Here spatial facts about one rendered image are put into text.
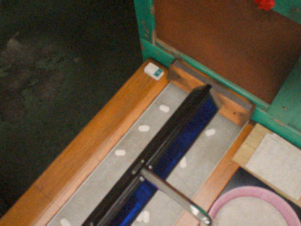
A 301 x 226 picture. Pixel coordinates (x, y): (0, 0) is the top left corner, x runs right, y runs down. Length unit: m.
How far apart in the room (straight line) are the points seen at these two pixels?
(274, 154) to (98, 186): 0.55
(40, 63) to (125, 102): 1.25
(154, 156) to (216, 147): 0.44
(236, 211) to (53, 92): 1.45
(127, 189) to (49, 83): 1.59
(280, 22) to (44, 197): 0.80
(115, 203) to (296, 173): 0.59
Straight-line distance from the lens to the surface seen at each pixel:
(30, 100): 2.14
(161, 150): 0.64
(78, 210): 1.03
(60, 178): 1.04
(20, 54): 2.37
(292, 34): 0.75
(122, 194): 0.63
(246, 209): 1.02
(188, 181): 1.01
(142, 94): 1.09
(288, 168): 1.03
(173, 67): 1.03
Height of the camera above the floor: 1.72
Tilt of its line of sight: 64 degrees down
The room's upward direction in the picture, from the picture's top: 9 degrees counter-clockwise
